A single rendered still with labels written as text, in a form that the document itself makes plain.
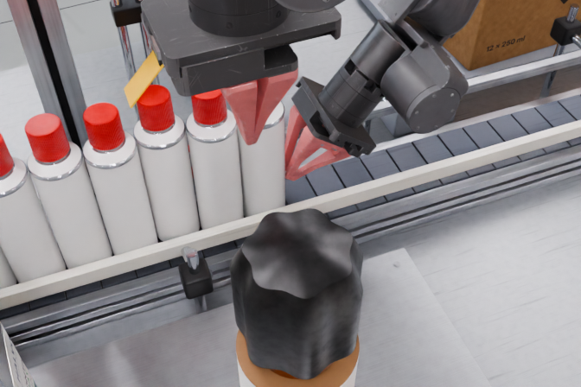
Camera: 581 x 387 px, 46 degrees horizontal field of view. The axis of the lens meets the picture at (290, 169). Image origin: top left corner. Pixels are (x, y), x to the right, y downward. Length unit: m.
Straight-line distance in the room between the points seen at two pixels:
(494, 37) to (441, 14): 0.39
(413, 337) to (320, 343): 0.32
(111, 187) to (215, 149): 0.11
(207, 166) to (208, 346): 0.18
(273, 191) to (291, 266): 0.37
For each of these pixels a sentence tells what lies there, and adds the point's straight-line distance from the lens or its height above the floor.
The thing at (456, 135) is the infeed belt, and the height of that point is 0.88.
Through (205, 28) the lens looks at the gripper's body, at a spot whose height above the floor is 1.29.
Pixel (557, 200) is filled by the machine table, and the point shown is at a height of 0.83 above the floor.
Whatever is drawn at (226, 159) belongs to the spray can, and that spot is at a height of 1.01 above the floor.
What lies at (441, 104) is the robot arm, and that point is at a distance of 0.68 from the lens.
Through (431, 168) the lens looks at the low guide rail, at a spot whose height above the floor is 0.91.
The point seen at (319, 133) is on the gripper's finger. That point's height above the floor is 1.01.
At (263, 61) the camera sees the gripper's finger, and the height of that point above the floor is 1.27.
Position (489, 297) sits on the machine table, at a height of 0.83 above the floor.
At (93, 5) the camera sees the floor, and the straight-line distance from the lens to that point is 2.90.
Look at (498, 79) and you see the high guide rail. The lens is 0.91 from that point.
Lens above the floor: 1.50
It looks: 46 degrees down
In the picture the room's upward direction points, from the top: straight up
